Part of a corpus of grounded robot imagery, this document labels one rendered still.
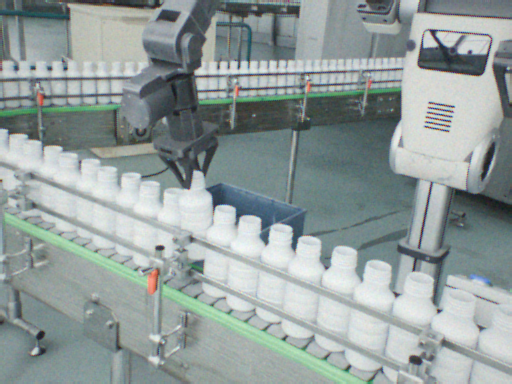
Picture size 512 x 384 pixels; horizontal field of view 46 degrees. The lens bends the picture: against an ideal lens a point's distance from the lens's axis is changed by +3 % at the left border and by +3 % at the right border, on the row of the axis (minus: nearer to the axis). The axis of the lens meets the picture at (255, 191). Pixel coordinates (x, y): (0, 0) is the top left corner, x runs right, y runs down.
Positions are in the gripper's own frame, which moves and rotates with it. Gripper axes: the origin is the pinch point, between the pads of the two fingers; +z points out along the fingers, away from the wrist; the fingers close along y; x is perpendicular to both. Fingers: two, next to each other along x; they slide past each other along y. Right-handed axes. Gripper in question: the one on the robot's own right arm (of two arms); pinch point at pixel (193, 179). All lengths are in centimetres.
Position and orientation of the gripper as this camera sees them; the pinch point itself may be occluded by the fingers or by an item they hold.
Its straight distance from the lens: 102.9
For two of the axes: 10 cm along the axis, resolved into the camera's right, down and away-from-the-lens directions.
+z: 0.8, 8.4, 5.4
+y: -5.8, 4.8, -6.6
